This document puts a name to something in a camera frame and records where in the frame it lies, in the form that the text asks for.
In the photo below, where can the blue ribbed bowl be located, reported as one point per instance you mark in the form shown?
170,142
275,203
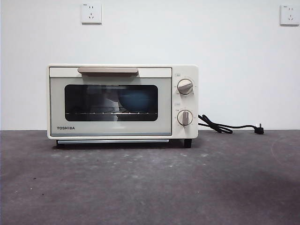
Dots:
136,102

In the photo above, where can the beige oven control knob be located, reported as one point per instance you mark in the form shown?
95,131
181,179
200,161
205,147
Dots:
185,87
184,117

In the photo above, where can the metal oven crumb tray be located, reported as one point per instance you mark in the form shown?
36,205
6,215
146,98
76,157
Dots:
112,141

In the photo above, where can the cream Toshiba toaster oven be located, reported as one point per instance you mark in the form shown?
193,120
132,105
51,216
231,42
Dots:
184,70

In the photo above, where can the white wall socket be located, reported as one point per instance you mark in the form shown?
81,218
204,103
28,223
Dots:
91,13
290,15

